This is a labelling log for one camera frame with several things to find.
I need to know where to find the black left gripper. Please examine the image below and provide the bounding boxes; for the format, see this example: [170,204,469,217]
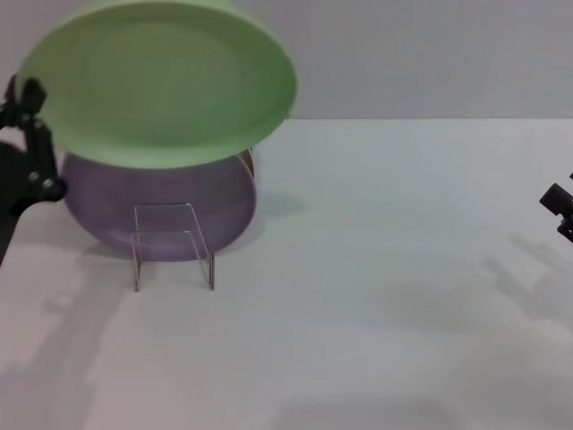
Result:
[0,74,69,266]

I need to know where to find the light green plate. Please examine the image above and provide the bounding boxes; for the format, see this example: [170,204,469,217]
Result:
[17,0,300,170]

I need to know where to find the purple plate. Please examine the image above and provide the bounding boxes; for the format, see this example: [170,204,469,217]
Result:
[61,150,259,263]

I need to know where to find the clear acrylic plate rack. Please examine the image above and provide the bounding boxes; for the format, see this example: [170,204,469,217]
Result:
[130,202,217,293]

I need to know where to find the brown plate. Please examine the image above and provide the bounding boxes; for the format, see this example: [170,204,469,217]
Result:
[241,146,257,183]

